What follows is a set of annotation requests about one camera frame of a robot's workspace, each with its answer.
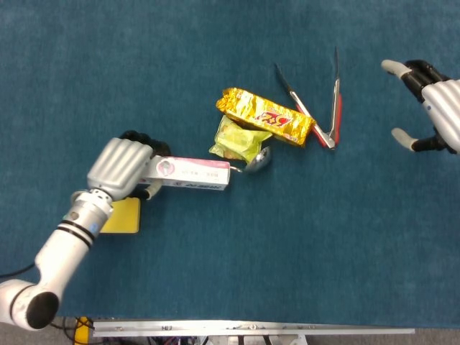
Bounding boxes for white toothpaste box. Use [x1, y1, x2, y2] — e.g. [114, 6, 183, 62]
[138, 156, 231, 192]

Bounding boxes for yellow sponge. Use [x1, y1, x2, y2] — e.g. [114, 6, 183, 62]
[99, 196, 142, 234]

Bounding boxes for aluminium rail bar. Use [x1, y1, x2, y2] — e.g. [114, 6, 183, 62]
[92, 318, 416, 338]

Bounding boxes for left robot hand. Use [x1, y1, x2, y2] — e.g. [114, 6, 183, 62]
[86, 129, 173, 202]

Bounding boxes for steel ladle black handle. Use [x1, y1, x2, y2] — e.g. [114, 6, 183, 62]
[229, 145, 272, 176]

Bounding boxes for steel tongs red grips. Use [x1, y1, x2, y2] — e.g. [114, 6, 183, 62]
[273, 45, 344, 150]

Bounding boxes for green snack packet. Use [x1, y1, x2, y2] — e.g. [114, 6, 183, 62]
[208, 114, 274, 165]

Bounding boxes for wire bundle under rail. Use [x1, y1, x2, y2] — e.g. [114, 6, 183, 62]
[145, 336, 310, 345]

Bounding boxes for gold foil snack package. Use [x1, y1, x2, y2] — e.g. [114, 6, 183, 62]
[215, 87, 317, 148]

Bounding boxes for black floor cable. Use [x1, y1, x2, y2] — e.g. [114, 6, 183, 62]
[50, 316, 78, 341]

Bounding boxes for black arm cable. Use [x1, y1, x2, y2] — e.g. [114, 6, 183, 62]
[0, 263, 37, 280]

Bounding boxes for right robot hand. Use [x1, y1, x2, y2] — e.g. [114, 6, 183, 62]
[380, 59, 460, 155]

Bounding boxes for teal table cloth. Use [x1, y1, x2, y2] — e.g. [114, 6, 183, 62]
[0, 0, 460, 330]

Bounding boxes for yellow block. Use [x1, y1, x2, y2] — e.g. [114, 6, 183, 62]
[74, 316, 95, 345]

